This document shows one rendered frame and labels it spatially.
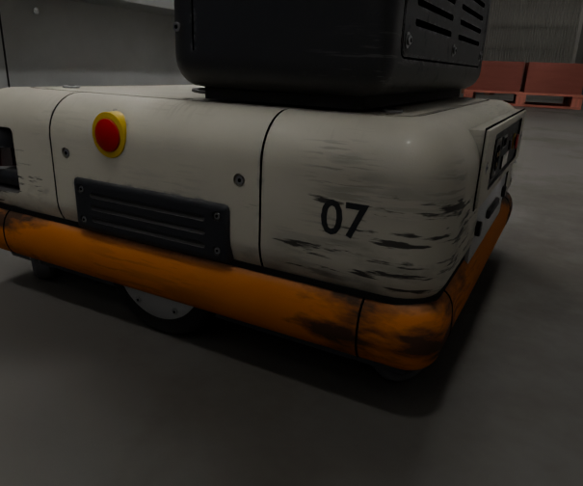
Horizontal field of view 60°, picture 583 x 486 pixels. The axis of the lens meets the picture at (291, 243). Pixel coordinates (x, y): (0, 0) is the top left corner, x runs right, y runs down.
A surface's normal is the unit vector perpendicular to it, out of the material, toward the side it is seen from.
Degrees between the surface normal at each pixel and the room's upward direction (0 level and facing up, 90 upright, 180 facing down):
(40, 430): 0
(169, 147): 84
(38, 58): 90
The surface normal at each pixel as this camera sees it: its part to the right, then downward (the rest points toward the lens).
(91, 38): 0.88, 0.18
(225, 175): -0.48, 0.27
